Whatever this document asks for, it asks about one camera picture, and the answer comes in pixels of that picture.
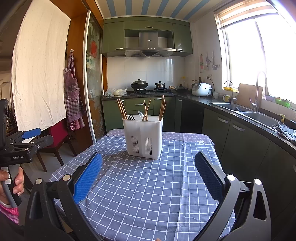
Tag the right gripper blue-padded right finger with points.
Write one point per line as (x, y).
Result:
(242, 212)

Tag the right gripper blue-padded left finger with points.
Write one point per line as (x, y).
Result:
(43, 221)

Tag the wooden chopstick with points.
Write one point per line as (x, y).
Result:
(163, 99)
(121, 109)
(124, 109)
(148, 106)
(163, 110)
(145, 113)

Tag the dark red chopstick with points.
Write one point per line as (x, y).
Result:
(163, 105)

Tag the black plastic fork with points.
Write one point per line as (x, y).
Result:
(130, 117)

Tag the pink sleeve left forearm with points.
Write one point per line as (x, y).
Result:
(10, 213)

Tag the tall steel kitchen faucet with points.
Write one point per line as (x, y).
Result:
(256, 101)

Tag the person's left hand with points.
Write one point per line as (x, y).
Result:
(18, 189)

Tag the red wooden chair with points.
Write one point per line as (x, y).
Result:
(60, 134)

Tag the purple checkered apron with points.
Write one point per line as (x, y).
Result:
(72, 99)

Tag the blue checkered tablecloth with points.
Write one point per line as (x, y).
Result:
(136, 198)

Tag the white hanging sheet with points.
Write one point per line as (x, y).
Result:
(37, 67)

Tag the dark dish rag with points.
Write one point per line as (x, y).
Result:
(285, 132)

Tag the stainless double sink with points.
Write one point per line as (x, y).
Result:
(257, 117)

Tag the white plastic bag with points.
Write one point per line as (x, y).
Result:
(110, 92)

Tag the glass sliding door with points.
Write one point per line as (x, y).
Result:
(92, 76)

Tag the white plastic utensil holder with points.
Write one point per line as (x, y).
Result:
(144, 138)

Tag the yellow mug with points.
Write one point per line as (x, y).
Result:
(226, 98)

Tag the green plastic bowl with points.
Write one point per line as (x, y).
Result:
(282, 102)

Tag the wooden cutting board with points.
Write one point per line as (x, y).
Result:
(245, 92)

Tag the white rice cooker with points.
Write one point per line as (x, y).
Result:
(201, 89)

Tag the gas stove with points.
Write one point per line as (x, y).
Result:
(153, 91)

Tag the black wok with lid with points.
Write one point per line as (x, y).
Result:
(139, 84)

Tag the black frying pan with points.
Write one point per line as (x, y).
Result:
(179, 88)

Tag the small steel pot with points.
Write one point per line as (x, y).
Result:
(160, 85)

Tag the green upper cabinets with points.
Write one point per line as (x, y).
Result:
(114, 30)

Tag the steel range hood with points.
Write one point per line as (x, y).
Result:
(149, 44)

